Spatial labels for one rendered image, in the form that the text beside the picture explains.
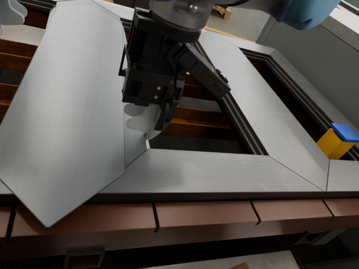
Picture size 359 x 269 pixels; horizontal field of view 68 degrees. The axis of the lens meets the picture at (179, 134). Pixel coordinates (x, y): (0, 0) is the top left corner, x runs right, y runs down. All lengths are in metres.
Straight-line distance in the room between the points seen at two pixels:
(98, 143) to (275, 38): 1.08
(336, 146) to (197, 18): 0.55
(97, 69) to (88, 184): 0.30
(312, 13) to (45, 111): 0.40
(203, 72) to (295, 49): 0.90
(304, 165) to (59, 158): 0.48
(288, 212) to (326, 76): 0.68
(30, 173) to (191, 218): 0.23
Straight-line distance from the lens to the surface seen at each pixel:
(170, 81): 0.37
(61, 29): 0.76
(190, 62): 0.37
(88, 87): 0.56
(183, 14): 0.33
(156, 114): 0.42
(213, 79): 0.40
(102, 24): 0.84
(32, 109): 0.49
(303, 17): 0.25
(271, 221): 0.51
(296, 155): 0.65
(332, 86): 1.10
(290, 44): 1.29
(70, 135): 0.45
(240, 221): 0.46
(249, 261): 0.63
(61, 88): 0.54
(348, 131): 0.80
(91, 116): 0.49
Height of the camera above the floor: 1.16
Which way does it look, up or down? 38 degrees down
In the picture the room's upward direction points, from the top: 25 degrees clockwise
